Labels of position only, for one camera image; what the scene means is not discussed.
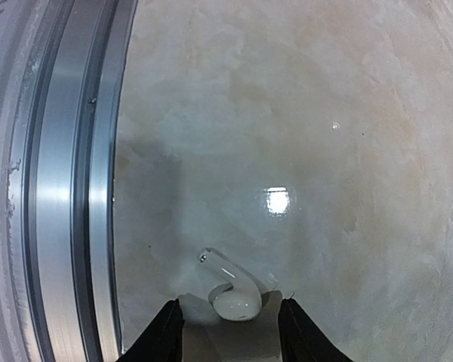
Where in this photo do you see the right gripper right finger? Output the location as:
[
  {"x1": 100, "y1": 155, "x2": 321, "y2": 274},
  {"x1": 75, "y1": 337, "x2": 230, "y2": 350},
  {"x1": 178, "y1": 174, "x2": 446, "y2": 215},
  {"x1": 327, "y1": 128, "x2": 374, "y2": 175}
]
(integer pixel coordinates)
[{"x1": 278, "y1": 298, "x2": 351, "y2": 362}]

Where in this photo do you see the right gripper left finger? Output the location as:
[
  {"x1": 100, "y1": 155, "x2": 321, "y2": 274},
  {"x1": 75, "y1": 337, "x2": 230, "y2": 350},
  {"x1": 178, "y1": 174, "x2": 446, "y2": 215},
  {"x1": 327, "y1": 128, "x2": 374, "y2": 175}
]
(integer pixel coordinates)
[{"x1": 122, "y1": 299, "x2": 185, "y2": 362}]

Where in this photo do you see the white stem earbud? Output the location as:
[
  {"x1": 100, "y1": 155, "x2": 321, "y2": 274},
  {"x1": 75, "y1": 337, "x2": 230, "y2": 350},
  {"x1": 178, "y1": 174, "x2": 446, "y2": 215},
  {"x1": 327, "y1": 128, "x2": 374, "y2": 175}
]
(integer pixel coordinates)
[{"x1": 198, "y1": 248, "x2": 263, "y2": 322}]

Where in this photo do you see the aluminium front rail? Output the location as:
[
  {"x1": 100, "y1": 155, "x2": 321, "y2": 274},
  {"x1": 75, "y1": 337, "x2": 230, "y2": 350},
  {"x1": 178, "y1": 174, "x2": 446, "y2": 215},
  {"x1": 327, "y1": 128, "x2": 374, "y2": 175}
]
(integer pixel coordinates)
[{"x1": 0, "y1": 1, "x2": 137, "y2": 361}]

